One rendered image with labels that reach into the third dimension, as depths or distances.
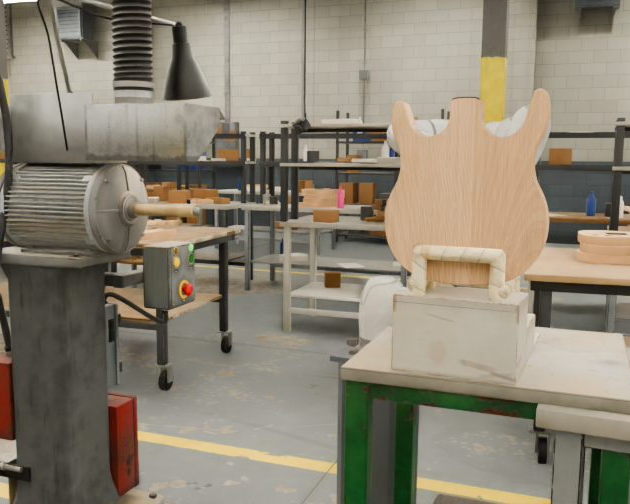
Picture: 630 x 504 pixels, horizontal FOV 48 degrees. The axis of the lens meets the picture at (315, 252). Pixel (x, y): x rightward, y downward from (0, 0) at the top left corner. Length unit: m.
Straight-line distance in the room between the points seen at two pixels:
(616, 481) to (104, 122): 1.44
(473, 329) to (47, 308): 1.21
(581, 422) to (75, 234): 1.36
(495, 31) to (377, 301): 6.49
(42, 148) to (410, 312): 1.15
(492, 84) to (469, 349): 7.21
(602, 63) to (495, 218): 11.30
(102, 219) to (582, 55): 11.33
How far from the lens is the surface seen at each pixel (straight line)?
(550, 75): 12.76
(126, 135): 1.86
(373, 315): 2.49
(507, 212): 1.53
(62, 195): 2.05
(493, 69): 8.65
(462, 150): 1.54
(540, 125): 1.52
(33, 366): 2.22
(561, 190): 12.68
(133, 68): 1.90
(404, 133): 1.57
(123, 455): 2.43
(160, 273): 2.25
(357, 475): 1.70
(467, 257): 1.51
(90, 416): 2.28
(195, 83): 2.00
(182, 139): 1.77
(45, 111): 2.12
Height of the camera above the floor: 1.39
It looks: 8 degrees down
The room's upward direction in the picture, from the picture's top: 1 degrees clockwise
